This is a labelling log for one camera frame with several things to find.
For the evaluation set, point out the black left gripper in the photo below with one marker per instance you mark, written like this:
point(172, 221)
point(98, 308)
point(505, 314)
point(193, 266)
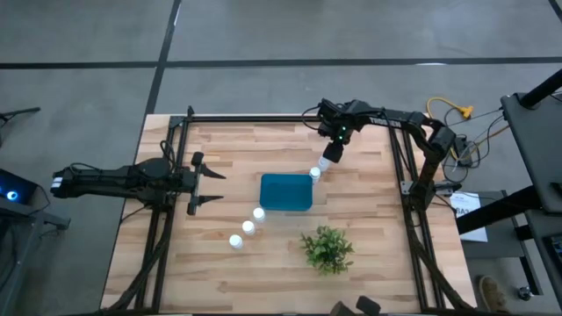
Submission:
point(195, 184)

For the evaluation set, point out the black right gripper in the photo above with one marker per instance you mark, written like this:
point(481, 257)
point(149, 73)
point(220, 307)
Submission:
point(333, 120)

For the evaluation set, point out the white pill bottle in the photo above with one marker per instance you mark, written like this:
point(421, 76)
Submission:
point(314, 173)
point(259, 214)
point(235, 241)
point(248, 227)
point(323, 165)

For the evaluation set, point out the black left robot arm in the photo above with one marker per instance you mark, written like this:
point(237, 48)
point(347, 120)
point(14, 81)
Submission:
point(131, 177)

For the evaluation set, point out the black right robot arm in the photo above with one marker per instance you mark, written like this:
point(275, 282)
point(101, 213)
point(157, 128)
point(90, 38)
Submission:
point(386, 121)

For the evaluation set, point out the teal plastic basket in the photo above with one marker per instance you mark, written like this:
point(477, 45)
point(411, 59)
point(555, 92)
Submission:
point(285, 193)

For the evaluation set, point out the green plant in white pot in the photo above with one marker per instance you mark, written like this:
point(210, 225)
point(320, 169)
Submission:
point(327, 250)

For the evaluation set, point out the black power adapter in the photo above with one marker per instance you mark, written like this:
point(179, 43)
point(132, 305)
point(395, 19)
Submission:
point(462, 149)

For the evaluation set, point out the white paper sheet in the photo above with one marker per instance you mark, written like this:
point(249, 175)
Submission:
point(472, 219)

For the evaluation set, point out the black stand beam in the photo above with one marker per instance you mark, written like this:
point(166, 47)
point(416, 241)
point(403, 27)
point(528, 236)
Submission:
point(496, 216)

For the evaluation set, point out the grey metal stand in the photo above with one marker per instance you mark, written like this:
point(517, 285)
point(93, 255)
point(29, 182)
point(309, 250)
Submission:
point(26, 228)

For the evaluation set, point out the black box with blue light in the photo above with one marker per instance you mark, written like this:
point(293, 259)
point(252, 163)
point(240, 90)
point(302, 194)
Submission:
point(15, 188)

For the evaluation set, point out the dark grey cart top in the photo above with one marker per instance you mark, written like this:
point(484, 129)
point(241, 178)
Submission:
point(533, 145)

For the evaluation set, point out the black tripod leg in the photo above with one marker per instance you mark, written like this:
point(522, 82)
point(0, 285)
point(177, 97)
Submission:
point(19, 112)

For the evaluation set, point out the person's shoe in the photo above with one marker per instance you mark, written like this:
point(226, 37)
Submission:
point(492, 293)

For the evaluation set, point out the black stand pole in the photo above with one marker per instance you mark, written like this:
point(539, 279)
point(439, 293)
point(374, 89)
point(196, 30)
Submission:
point(544, 88)

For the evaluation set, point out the chrome caster wheel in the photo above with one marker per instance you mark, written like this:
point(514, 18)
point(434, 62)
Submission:
point(524, 292)

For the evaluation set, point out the black frame hook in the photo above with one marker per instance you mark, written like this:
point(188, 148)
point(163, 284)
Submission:
point(189, 111)

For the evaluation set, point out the silver frame bracket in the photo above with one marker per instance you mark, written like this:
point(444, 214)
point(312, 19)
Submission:
point(407, 187)

